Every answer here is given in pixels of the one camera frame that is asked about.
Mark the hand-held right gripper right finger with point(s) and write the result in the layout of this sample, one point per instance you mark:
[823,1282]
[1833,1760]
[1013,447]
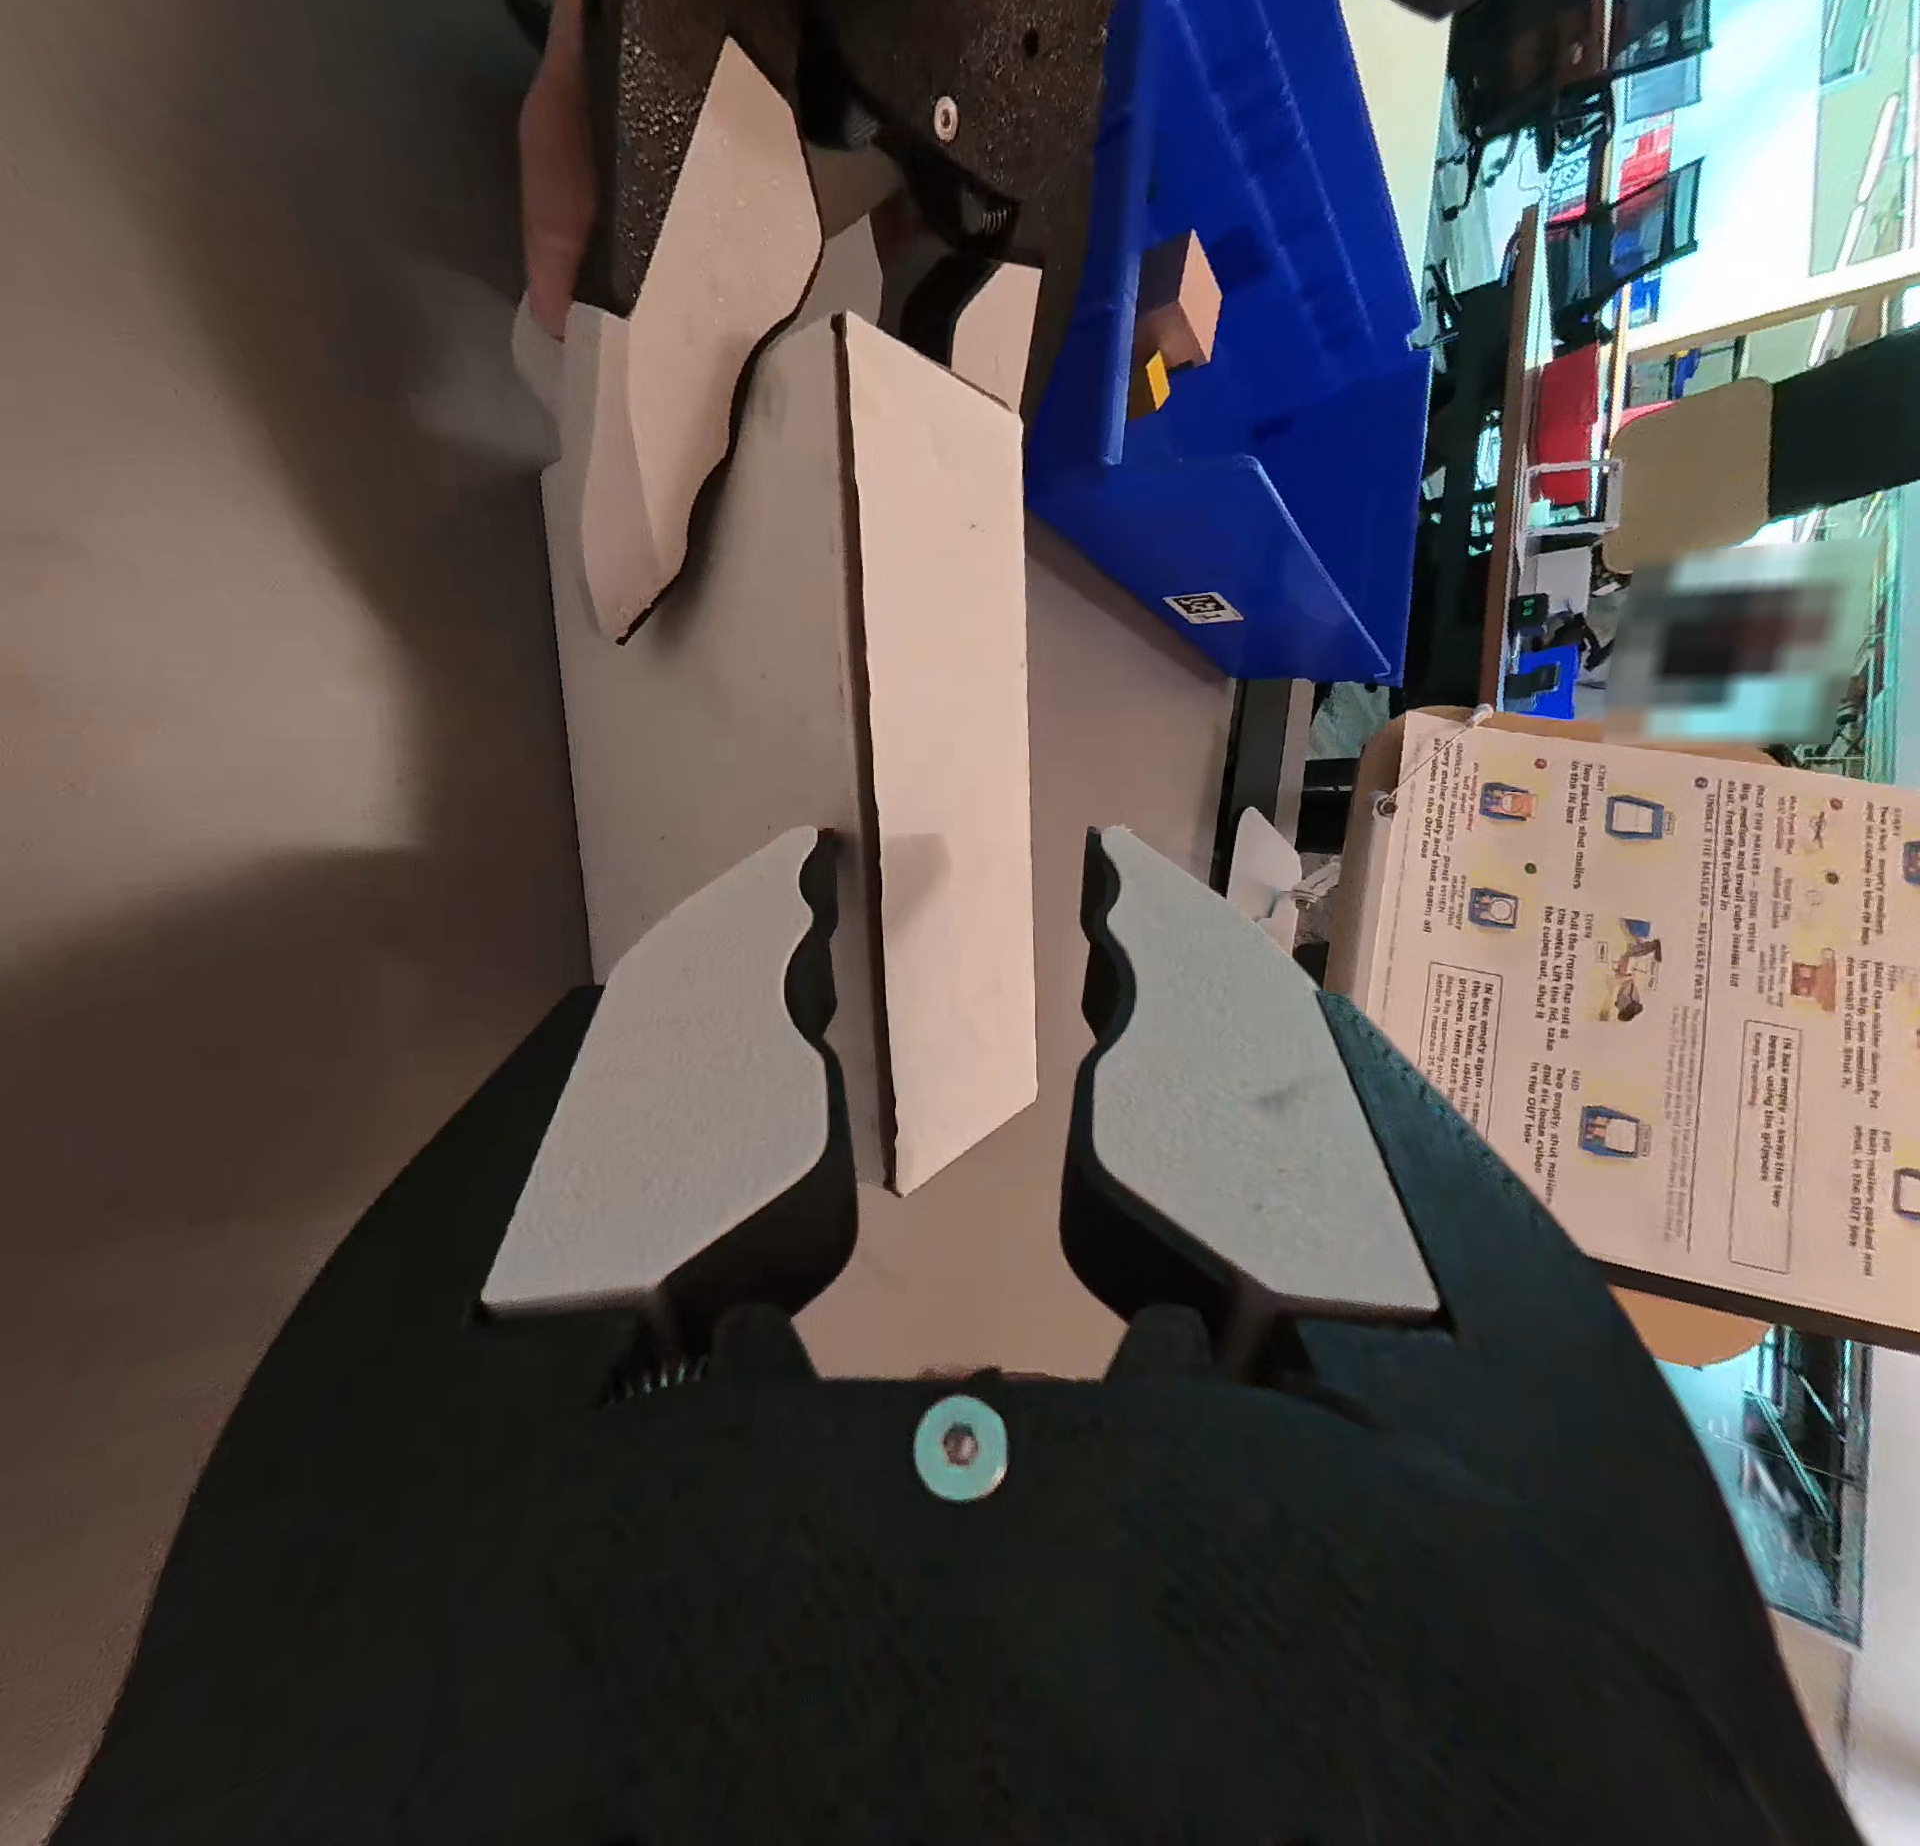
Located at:
[1260,1128]

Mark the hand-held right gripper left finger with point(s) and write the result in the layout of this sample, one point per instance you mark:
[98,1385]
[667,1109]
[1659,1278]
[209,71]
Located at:
[660,1128]

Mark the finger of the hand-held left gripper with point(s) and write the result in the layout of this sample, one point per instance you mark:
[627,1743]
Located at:
[704,273]
[1003,326]

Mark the blue plastic bin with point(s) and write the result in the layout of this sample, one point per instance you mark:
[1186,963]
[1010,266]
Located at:
[1245,528]

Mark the white cardboard mailer box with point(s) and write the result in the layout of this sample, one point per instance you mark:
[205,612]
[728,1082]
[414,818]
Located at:
[948,678]

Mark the person's left hand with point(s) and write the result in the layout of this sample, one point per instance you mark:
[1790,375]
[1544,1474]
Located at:
[554,207]

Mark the small yellow cube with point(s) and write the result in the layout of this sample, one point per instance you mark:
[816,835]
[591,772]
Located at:
[1153,385]

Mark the plain wooden cube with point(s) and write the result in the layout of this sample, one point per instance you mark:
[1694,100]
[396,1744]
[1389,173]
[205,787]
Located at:
[1195,309]

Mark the printed instruction board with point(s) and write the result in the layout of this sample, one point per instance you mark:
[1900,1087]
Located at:
[1650,977]

